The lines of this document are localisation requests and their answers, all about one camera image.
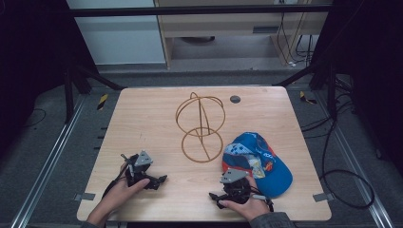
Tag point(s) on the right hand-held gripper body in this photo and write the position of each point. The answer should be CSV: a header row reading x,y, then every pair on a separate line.
x,y
234,177

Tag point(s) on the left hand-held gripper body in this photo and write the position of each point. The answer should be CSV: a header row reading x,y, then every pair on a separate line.
x,y
142,159

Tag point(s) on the blue baseball cap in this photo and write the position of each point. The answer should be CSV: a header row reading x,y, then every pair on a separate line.
x,y
269,174

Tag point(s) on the person's right hand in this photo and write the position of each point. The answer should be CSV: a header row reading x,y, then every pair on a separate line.
x,y
253,207

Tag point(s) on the person's left hand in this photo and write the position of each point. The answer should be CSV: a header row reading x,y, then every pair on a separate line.
x,y
122,194

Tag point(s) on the yellow black striped tape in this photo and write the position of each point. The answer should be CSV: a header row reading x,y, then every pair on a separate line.
x,y
306,98
102,101

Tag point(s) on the round grey table grommet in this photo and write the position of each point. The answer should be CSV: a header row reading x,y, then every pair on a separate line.
x,y
235,99

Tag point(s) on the black metal stand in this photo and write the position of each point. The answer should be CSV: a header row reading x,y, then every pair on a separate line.
x,y
74,85
326,79

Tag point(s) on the white cabinet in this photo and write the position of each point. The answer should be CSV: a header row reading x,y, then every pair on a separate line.
x,y
117,38

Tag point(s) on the dark curtain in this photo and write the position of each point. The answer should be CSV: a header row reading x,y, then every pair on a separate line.
x,y
370,79
31,63

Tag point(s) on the light wooden desk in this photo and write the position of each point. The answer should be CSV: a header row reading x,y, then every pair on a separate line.
x,y
228,25

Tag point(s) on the grey table bracket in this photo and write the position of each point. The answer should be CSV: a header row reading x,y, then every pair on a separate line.
x,y
84,196
323,197

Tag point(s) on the aluminium floor rail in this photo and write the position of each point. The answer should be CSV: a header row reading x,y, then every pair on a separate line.
x,y
358,167
47,167

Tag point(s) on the black horizontal frame bar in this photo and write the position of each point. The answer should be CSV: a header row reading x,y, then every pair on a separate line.
x,y
196,10

